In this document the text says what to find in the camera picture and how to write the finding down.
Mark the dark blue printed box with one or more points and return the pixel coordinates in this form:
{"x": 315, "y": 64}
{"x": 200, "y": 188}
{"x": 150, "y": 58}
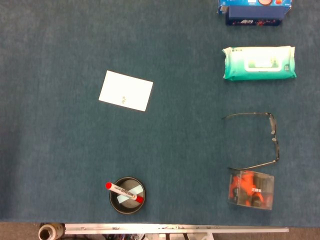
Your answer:
{"x": 255, "y": 15}

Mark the white paper card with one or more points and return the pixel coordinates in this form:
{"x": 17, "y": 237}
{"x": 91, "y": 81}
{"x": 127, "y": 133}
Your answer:
{"x": 125, "y": 87}

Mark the clear box with orange contents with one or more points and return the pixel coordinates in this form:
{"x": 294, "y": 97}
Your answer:
{"x": 250, "y": 190}

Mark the light blue paper strip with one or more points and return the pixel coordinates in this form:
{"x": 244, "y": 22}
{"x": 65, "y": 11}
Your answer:
{"x": 121, "y": 199}

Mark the black round pen holder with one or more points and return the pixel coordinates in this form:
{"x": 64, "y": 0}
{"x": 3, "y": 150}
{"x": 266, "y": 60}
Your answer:
{"x": 115, "y": 205}

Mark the aluminium rail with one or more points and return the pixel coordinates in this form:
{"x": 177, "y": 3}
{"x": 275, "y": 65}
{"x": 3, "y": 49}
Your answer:
{"x": 175, "y": 228}

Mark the green white wet wipes pack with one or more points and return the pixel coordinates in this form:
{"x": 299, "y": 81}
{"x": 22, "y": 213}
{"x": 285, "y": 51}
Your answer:
{"x": 260, "y": 62}

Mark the blue Oreo cookie box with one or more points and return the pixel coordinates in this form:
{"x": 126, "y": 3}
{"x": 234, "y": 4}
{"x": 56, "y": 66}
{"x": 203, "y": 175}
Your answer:
{"x": 240, "y": 2}

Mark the thin-framed eyeglasses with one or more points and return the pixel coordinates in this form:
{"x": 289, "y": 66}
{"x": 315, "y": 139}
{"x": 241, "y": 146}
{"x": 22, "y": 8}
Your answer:
{"x": 272, "y": 125}

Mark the brown tape roll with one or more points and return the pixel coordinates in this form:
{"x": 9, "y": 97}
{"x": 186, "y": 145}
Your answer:
{"x": 58, "y": 231}

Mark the red white whiteboard marker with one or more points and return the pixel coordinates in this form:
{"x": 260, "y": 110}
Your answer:
{"x": 122, "y": 191}

